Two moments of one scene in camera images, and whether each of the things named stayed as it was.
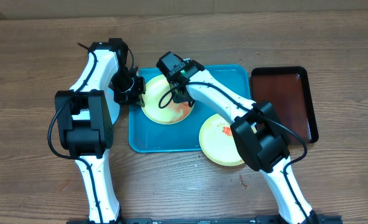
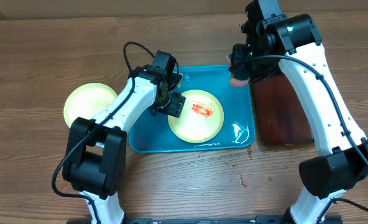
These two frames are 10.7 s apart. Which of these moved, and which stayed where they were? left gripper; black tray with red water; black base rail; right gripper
Moved: left gripper; right gripper
Stayed: black base rail; black tray with red water
